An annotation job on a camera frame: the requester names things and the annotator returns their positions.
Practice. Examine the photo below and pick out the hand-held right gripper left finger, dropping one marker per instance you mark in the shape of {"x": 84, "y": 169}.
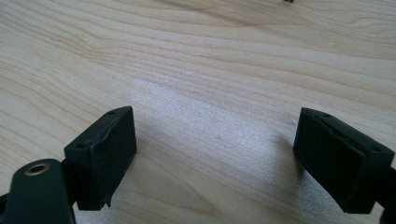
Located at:
{"x": 102, "y": 158}

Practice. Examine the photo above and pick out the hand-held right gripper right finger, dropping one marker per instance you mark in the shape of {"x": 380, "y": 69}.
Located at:
{"x": 339, "y": 161}

